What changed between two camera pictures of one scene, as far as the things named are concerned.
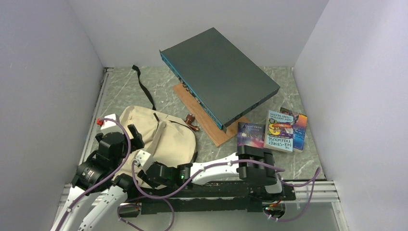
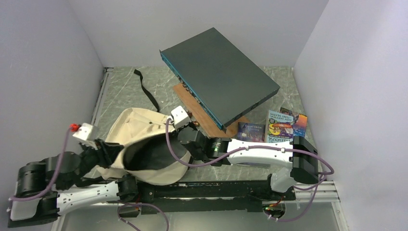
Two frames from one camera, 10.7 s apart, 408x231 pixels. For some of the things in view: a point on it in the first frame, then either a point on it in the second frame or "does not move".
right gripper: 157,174 → 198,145
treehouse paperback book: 279,131 does not move
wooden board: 218,136 does not move
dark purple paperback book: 251,134 does not move
